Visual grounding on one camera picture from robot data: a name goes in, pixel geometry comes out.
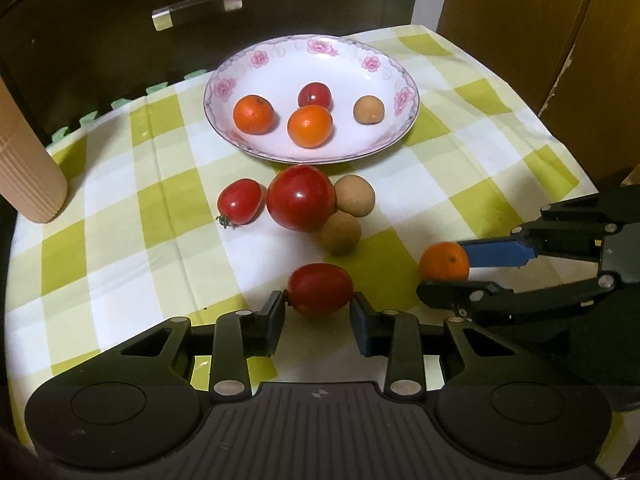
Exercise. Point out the brown longan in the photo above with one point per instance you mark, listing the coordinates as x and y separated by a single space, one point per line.
356 195
341 232
369 110

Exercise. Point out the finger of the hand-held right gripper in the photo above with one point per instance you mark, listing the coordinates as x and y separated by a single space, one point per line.
495 254
450 294

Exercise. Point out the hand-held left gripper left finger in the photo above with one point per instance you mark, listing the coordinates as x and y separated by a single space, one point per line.
272 325

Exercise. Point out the green checked tablecloth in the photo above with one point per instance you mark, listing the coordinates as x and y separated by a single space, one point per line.
150 240

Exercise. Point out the green foam mat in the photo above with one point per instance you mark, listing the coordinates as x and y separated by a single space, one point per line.
120 105

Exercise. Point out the brown wooden wardrobe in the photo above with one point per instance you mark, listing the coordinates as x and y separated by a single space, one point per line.
540 35

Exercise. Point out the small red tomato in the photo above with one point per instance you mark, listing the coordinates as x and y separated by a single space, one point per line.
241 201
320 289
315 96

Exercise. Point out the large red tomato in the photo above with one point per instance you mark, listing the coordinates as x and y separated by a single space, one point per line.
300 197

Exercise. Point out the mandarin orange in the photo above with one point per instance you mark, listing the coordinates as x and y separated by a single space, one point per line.
444 261
253 114
310 126

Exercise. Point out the pink ribbed bottle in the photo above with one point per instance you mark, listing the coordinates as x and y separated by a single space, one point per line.
27 160

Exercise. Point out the white floral plate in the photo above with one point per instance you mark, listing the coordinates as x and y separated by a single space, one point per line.
280 75

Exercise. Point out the dark wooden nightstand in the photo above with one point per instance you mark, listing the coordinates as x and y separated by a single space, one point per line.
100 35

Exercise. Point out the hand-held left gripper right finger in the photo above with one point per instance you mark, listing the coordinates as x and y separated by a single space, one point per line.
361 325

